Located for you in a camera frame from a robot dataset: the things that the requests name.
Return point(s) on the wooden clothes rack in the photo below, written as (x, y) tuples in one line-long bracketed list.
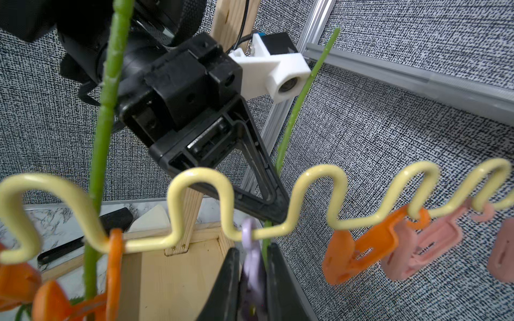
[(174, 284)]

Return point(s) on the orange clothespin lowest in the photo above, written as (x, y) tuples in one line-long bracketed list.
[(19, 284)]

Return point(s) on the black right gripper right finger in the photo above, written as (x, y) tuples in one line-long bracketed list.
[(283, 301)]

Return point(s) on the peach rose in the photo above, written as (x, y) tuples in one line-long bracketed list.
[(284, 144)]

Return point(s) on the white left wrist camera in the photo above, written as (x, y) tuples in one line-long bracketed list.
[(274, 67)]

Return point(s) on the cream rose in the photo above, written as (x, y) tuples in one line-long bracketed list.
[(119, 31)]

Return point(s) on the orange clothespin upper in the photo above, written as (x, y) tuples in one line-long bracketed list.
[(346, 257)]

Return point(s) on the pink clothespin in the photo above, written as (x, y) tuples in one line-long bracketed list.
[(417, 250), (500, 262)]

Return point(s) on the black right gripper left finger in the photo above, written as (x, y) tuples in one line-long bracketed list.
[(222, 303)]

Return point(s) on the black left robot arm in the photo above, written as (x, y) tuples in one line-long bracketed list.
[(83, 28)]

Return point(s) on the pink clothespin far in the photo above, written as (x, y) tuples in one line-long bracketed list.
[(500, 262)]

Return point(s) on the purple clothespin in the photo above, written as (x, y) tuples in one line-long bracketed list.
[(252, 287)]

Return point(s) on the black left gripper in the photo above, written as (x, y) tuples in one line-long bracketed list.
[(190, 84)]

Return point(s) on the wooden stick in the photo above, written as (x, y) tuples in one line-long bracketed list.
[(62, 269)]

